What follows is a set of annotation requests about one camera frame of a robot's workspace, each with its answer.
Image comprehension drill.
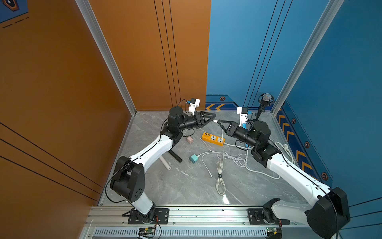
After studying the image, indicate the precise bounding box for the orange power strip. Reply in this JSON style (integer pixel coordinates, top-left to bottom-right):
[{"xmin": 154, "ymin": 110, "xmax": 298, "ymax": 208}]
[{"xmin": 202, "ymin": 132, "xmax": 225, "ymax": 146}]

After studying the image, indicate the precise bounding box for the white usb cable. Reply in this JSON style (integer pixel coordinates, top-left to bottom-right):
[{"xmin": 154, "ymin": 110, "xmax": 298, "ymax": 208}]
[{"xmin": 196, "ymin": 149, "xmax": 248, "ymax": 178}]

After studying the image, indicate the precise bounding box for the black electric toothbrush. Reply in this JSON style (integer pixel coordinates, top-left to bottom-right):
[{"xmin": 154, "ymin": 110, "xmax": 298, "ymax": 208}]
[{"xmin": 168, "ymin": 150, "xmax": 183, "ymax": 163}]

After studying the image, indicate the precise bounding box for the teal charger cube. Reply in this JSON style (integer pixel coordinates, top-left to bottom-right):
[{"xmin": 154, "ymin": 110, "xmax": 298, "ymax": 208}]
[{"xmin": 190, "ymin": 154, "xmax": 199, "ymax": 163}]

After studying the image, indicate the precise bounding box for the beige cable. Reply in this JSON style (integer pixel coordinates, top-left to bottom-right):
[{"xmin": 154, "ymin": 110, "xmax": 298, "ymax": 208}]
[{"xmin": 215, "ymin": 122, "xmax": 225, "ymax": 196}]

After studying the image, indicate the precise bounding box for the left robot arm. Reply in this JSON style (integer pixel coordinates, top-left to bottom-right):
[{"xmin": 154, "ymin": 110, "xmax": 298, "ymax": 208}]
[{"xmin": 108, "ymin": 106, "xmax": 216, "ymax": 224}]

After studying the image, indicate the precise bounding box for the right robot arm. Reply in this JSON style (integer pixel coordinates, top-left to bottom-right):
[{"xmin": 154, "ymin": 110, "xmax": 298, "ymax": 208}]
[{"xmin": 217, "ymin": 119, "xmax": 351, "ymax": 239}]

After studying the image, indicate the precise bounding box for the white electric toothbrush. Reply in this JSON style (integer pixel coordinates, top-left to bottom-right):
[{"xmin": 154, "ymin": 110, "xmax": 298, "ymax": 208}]
[{"xmin": 159, "ymin": 156, "xmax": 171, "ymax": 171}]

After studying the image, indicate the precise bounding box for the blue microphone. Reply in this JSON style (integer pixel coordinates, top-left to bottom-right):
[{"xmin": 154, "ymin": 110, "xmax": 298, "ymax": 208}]
[{"xmin": 242, "ymin": 123, "xmax": 249, "ymax": 148}]

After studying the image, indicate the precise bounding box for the pink charger cube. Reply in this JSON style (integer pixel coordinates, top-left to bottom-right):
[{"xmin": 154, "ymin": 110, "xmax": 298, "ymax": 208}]
[{"xmin": 186, "ymin": 136, "xmax": 194, "ymax": 144}]

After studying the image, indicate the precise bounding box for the right green circuit board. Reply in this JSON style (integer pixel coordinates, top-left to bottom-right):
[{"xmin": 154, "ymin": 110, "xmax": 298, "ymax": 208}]
[{"xmin": 266, "ymin": 227, "xmax": 282, "ymax": 236}]

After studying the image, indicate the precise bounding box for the green circuit board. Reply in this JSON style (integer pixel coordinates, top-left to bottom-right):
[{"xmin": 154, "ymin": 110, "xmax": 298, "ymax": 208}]
[
  {"xmin": 266, "ymin": 227, "xmax": 282, "ymax": 236},
  {"xmin": 138, "ymin": 227, "xmax": 156, "ymax": 238}
]

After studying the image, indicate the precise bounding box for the left green circuit board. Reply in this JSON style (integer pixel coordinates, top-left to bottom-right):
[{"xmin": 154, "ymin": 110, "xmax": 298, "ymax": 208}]
[{"xmin": 138, "ymin": 227, "xmax": 156, "ymax": 238}]

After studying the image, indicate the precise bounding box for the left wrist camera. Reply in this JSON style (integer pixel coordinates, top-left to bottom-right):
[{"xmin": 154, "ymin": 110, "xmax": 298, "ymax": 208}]
[{"xmin": 187, "ymin": 98, "xmax": 200, "ymax": 116}]

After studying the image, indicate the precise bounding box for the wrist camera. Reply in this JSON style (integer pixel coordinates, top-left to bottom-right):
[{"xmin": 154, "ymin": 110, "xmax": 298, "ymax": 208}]
[
  {"xmin": 187, "ymin": 98, "xmax": 200, "ymax": 116},
  {"xmin": 237, "ymin": 107, "xmax": 252, "ymax": 126}
]

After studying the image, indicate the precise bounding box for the white power strip cord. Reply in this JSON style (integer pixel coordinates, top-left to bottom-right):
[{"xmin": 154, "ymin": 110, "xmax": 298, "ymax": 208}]
[{"xmin": 223, "ymin": 141, "xmax": 297, "ymax": 180}]

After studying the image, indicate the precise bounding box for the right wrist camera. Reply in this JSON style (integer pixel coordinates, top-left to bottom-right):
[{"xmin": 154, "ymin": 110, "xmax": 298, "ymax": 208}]
[{"xmin": 237, "ymin": 107, "xmax": 252, "ymax": 126}]

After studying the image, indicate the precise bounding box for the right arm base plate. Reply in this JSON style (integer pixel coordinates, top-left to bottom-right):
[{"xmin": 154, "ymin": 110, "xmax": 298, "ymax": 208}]
[{"xmin": 247, "ymin": 208, "xmax": 290, "ymax": 226}]

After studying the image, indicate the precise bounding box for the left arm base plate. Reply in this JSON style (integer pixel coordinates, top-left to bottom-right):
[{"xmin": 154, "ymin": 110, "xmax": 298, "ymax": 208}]
[{"xmin": 128, "ymin": 208, "xmax": 170, "ymax": 225}]

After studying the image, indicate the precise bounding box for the aluminium front rail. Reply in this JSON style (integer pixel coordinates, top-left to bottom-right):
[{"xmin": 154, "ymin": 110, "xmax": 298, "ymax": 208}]
[{"xmin": 85, "ymin": 206, "xmax": 335, "ymax": 228}]

